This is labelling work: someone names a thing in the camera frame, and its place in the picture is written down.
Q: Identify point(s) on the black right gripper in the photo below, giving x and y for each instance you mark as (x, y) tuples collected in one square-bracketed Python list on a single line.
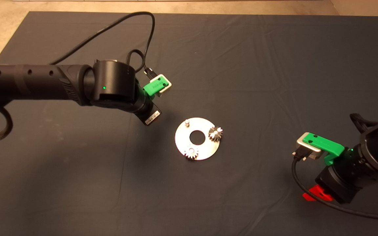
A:
[(340, 183)]

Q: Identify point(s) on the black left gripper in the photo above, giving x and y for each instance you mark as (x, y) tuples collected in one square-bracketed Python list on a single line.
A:
[(151, 114)]

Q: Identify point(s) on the steel planetary gear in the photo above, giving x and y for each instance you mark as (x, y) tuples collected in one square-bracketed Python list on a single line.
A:
[(191, 153), (215, 133)]

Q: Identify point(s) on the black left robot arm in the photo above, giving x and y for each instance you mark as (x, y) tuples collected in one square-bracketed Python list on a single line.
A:
[(44, 82)]

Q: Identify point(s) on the round metal carrier plate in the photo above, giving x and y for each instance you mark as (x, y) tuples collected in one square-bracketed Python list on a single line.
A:
[(205, 124)]

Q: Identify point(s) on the dark grey table cloth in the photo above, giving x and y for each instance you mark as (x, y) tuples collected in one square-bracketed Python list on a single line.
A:
[(274, 65)]

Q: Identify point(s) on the green left camera mount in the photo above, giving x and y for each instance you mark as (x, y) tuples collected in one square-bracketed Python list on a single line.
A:
[(154, 87)]

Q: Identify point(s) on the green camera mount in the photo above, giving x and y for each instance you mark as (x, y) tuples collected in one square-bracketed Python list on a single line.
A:
[(154, 87), (326, 144)]

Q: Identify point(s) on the silver left camera box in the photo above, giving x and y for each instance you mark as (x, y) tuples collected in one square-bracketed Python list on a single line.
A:
[(165, 77)]

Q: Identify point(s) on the silver camera box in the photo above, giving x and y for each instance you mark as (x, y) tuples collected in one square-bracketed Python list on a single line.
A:
[(165, 77), (307, 149)]

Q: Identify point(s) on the silver right camera box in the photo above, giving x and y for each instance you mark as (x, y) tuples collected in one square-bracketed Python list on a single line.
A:
[(307, 149)]

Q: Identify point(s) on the green right camera mount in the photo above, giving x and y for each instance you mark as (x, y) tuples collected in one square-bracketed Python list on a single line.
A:
[(326, 144)]

